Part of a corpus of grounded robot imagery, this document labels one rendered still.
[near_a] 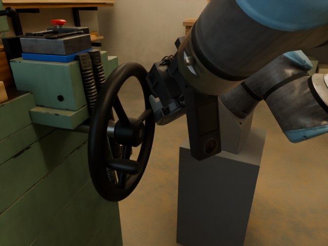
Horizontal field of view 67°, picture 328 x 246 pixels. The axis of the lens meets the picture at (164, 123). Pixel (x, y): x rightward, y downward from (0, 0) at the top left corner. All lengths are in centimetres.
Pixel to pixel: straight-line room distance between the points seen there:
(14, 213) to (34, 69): 28
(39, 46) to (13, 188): 27
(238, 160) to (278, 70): 33
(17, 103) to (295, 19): 46
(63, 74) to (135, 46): 384
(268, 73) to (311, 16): 64
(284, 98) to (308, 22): 61
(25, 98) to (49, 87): 5
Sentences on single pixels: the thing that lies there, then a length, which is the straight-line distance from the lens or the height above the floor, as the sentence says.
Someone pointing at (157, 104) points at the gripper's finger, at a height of 89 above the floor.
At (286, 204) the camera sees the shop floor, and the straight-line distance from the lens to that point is 167.
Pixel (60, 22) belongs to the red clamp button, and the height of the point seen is 102.
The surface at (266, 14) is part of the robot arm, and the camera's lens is 22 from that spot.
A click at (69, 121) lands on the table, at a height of 86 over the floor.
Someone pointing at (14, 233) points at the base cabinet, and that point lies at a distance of 61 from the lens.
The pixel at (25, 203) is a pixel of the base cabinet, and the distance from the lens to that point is 60.
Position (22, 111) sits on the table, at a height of 87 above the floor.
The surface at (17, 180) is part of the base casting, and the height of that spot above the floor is 75.
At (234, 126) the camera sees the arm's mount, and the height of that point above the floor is 66.
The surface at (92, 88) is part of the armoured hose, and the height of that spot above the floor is 91.
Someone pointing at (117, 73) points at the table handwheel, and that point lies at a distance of 44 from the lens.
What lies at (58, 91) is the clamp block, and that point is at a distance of 50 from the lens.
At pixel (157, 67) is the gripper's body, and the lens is 38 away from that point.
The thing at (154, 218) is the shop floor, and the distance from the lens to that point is 144.
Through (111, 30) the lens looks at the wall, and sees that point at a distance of 452.
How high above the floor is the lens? 106
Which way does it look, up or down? 26 degrees down
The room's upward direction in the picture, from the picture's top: straight up
